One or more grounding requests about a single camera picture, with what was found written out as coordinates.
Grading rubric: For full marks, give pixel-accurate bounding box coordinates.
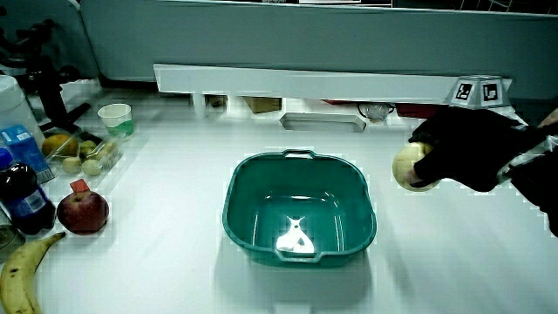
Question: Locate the person's right hand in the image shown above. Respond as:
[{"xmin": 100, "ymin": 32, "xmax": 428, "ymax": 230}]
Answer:
[{"xmin": 408, "ymin": 74, "xmax": 547, "ymax": 194}]

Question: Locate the yellow-green apple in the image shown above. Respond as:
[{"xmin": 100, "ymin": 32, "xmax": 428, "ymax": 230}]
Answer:
[{"xmin": 391, "ymin": 141, "xmax": 441, "ymax": 193}]

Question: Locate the person's right forearm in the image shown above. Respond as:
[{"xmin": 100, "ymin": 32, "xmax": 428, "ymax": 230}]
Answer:
[{"xmin": 500, "ymin": 126, "xmax": 558, "ymax": 239}]

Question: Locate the white desk shelf riser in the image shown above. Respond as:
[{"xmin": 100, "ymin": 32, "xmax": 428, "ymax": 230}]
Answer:
[{"xmin": 153, "ymin": 63, "xmax": 514, "ymax": 119}]

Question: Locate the white desk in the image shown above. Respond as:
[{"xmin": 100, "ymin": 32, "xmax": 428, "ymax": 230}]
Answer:
[{"xmin": 0, "ymin": 78, "xmax": 558, "ymax": 314}]

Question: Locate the dark red flat object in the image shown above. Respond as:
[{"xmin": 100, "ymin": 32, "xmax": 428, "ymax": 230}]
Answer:
[{"xmin": 395, "ymin": 103, "xmax": 446, "ymax": 119}]

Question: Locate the clear glass bowl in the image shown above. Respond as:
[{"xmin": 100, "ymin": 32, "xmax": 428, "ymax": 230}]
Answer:
[{"xmin": 357, "ymin": 102, "xmax": 396, "ymax": 123}]

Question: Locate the white shallow tray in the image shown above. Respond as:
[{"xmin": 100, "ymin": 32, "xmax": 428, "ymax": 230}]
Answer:
[{"xmin": 279, "ymin": 112, "xmax": 367, "ymax": 133}]

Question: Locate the grey partition panel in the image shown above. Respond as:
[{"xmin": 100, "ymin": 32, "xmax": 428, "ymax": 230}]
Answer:
[{"xmin": 79, "ymin": 0, "xmax": 558, "ymax": 100}]

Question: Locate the brown cardboard box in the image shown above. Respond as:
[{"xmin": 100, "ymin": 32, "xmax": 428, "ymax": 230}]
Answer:
[{"xmin": 242, "ymin": 96, "xmax": 282, "ymax": 114}]

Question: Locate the green plastic basin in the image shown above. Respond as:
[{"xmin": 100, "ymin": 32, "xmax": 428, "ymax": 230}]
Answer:
[{"xmin": 221, "ymin": 148, "xmax": 378, "ymax": 269}]

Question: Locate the white green paper cup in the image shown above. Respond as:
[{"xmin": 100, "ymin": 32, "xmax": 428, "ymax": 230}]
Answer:
[{"xmin": 97, "ymin": 103, "xmax": 135, "ymax": 139}]

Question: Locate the clear plastic fruit tray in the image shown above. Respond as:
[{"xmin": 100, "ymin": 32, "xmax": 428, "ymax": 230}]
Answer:
[{"xmin": 41, "ymin": 128, "xmax": 126, "ymax": 180}]

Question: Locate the small pale green fruit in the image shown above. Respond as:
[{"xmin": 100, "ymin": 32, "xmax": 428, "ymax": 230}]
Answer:
[
  {"xmin": 61, "ymin": 156, "xmax": 83, "ymax": 174},
  {"xmin": 96, "ymin": 141, "xmax": 119, "ymax": 161},
  {"xmin": 81, "ymin": 159, "xmax": 103, "ymax": 177}
]

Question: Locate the red paper tag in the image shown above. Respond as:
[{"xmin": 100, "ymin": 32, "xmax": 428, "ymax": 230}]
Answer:
[{"xmin": 69, "ymin": 178, "xmax": 91, "ymax": 194}]

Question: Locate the red apple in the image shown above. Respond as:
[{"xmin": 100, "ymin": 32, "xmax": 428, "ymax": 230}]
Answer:
[{"xmin": 56, "ymin": 190, "xmax": 110, "ymax": 236}]

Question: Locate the orange yellow mango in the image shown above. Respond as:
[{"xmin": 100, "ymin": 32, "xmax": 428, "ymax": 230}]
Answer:
[{"xmin": 41, "ymin": 133, "xmax": 80, "ymax": 158}]

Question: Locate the blue drink carton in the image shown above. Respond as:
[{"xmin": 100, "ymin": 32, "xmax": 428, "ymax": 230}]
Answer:
[{"xmin": 0, "ymin": 125, "xmax": 56, "ymax": 184}]

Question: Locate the dark soda bottle blue label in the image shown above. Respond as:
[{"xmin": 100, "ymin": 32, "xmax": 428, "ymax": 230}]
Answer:
[{"xmin": 0, "ymin": 147, "xmax": 57, "ymax": 236}]

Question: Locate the white plastic container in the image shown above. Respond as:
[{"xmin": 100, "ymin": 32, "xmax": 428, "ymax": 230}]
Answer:
[{"xmin": 0, "ymin": 74, "xmax": 44, "ymax": 149}]

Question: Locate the yellow banana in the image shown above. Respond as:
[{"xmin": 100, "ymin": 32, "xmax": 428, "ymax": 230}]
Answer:
[{"xmin": 0, "ymin": 231, "xmax": 67, "ymax": 314}]

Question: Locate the clear drinking glass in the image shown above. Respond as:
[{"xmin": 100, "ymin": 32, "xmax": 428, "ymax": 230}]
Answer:
[{"xmin": 0, "ymin": 208, "xmax": 26, "ymax": 263}]

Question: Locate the black camera stand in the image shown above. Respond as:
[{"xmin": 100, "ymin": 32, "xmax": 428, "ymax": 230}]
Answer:
[{"xmin": 0, "ymin": 6, "xmax": 92, "ymax": 132}]

